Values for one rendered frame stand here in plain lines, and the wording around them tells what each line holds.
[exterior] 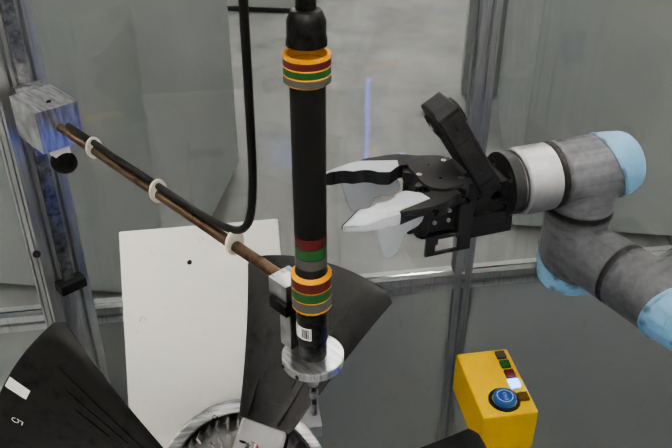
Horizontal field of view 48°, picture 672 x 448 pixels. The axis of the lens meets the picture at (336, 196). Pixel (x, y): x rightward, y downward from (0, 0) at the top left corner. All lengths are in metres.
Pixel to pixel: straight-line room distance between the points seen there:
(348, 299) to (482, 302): 0.86
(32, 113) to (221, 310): 0.42
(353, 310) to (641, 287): 0.37
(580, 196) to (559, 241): 0.07
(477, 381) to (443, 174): 0.69
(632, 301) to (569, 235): 0.10
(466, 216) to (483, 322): 1.11
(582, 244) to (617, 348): 1.24
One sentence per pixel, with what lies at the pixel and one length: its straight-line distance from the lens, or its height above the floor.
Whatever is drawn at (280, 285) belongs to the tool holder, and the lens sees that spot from 0.83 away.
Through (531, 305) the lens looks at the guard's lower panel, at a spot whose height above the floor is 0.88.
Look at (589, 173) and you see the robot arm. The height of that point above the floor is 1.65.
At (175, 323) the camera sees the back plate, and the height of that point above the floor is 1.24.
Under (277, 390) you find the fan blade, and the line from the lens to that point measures 1.04.
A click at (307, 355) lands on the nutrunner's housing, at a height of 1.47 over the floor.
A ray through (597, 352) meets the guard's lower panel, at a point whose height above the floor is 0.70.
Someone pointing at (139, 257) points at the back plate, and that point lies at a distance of 1.28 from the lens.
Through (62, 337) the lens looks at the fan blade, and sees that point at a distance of 1.01.
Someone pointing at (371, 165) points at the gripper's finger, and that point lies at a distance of 0.80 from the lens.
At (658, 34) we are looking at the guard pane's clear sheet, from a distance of 1.68.
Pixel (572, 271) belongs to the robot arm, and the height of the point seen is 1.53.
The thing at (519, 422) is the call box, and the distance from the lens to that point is 1.39.
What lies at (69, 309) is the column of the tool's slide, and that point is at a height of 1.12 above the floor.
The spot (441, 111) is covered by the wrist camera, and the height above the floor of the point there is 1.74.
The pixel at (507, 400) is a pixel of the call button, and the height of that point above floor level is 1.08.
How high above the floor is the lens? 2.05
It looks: 31 degrees down
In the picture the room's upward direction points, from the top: straight up
